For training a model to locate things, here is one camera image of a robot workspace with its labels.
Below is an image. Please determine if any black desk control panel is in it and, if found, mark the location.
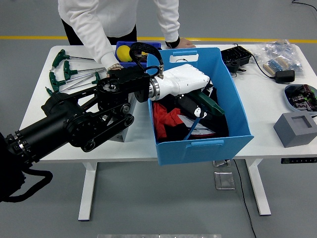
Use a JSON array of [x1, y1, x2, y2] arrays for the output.
[[280, 157, 317, 165]]

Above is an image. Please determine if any black wristwatch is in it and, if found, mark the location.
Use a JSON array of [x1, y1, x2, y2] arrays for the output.
[[165, 36, 181, 49]]

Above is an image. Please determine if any person's left hand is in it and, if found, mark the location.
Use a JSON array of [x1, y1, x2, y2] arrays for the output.
[[177, 37, 197, 49]]

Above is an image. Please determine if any person's right hand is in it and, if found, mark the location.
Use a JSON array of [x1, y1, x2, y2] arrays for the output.
[[106, 63, 124, 76]]

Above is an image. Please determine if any black power adapter with cord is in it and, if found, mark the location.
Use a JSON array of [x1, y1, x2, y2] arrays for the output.
[[250, 53, 296, 84]]

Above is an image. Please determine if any black plastic tray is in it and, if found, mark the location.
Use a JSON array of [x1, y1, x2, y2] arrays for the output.
[[220, 44, 253, 74]]

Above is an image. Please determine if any person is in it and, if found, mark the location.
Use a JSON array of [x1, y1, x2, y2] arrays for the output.
[[58, 0, 197, 77]]

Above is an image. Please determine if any large light blue plastic box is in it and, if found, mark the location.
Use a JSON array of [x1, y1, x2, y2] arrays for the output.
[[145, 47, 255, 166]]

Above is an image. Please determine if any small metal floor plate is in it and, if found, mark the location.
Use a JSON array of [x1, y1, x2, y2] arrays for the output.
[[212, 160, 232, 168]]

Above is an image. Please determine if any clear bag of blue parts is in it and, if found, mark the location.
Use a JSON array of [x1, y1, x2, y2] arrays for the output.
[[252, 39, 305, 79]]

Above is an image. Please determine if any black floor cable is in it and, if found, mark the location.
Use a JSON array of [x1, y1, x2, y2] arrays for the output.
[[232, 160, 257, 238]]

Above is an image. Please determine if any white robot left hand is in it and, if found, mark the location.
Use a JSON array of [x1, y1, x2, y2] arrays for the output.
[[158, 63, 214, 119]]

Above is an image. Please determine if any black and red cloth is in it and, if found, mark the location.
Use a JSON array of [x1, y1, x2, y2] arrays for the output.
[[151, 85, 230, 143]]

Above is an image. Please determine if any pale blue oval tray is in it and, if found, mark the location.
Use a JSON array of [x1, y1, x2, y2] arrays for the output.
[[283, 84, 317, 113]]

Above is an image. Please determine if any large metal floor plate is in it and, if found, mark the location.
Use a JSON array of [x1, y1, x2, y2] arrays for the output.
[[213, 172, 236, 191]]

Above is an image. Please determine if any grey metal tool stand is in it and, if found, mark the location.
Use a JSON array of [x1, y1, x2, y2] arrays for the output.
[[108, 93, 137, 143]]

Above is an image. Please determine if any large green T-handle hex key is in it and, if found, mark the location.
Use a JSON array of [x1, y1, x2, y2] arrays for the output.
[[184, 91, 225, 141]]

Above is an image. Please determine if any thin black looped cable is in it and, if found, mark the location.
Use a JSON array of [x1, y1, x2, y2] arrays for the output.
[[291, 0, 317, 12]]

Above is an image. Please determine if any grey block with square recess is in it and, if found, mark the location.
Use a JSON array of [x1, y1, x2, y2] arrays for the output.
[[273, 112, 317, 149]]

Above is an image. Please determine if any dark electronic components pile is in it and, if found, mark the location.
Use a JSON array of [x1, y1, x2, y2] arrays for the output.
[[285, 84, 317, 112]]

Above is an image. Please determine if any beige resistor strip bundle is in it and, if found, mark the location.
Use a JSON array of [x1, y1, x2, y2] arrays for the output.
[[263, 56, 289, 77]]

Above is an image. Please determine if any small dark blue parts bin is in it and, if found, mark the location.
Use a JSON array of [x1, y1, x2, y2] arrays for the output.
[[112, 41, 162, 75]]

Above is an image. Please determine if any white table leg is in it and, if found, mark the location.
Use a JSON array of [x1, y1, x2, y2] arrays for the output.
[[78, 162, 98, 222], [244, 159, 272, 217]]

